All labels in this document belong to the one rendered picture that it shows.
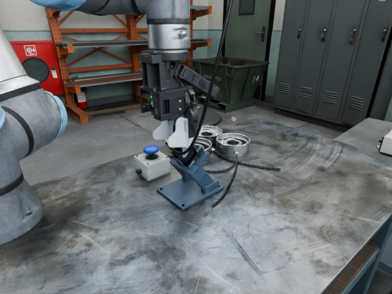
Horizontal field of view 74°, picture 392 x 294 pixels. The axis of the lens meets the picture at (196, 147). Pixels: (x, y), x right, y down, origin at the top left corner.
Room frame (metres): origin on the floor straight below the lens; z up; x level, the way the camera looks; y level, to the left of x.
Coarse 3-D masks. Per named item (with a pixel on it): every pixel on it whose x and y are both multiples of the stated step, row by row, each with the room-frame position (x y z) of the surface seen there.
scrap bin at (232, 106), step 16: (192, 64) 4.35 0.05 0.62; (208, 64) 4.05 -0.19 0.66; (224, 64) 3.75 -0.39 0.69; (240, 64) 4.44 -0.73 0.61; (256, 64) 3.85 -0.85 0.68; (224, 80) 3.83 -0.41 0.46; (240, 80) 3.80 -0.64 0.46; (256, 80) 4.02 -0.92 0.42; (224, 96) 3.89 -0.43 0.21; (240, 96) 3.93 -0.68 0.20; (224, 112) 3.77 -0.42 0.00
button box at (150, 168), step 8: (160, 152) 0.65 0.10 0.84; (136, 160) 0.61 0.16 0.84; (144, 160) 0.60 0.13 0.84; (152, 160) 0.60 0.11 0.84; (160, 160) 0.60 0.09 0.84; (168, 160) 0.61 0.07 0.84; (136, 168) 0.62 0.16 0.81; (144, 168) 0.58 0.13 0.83; (152, 168) 0.58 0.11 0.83; (160, 168) 0.59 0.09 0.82; (168, 168) 0.61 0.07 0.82; (144, 176) 0.58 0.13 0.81; (152, 176) 0.58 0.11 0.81; (160, 176) 0.59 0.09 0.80
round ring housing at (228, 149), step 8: (224, 136) 0.80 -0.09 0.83; (232, 136) 0.80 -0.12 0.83; (240, 136) 0.79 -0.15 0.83; (216, 144) 0.74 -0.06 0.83; (224, 144) 0.71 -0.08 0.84; (232, 144) 0.77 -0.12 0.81; (240, 144) 0.74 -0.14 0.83; (248, 144) 0.72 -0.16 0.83; (224, 152) 0.72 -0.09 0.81; (232, 152) 0.70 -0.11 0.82; (240, 152) 0.70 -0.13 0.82
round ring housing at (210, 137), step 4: (204, 128) 0.87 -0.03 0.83; (208, 128) 0.87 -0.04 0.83; (212, 128) 0.87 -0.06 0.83; (216, 128) 0.86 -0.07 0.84; (200, 132) 0.84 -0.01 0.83; (204, 132) 0.84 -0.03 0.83; (208, 132) 0.84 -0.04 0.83; (212, 132) 0.84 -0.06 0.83; (220, 132) 0.81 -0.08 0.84; (200, 136) 0.78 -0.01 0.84; (204, 136) 0.77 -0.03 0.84; (208, 136) 0.77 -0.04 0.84; (212, 136) 0.77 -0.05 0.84; (216, 136) 0.78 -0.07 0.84; (212, 140) 0.77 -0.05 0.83; (212, 144) 0.78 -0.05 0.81
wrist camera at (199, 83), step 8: (184, 72) 0.49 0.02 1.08; (192, 72) 0.50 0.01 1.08; (184, 80) 0.49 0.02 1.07; (192, 80) 0.50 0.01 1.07; (200, 80) 0.51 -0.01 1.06; (208, 80) 0.53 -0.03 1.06; (192, 88) 0.54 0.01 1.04; (200, 88) 0.51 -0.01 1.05; (208, 88) 0.53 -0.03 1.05; (216, 88) 0.54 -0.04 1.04; (216, 96) 0.54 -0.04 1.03
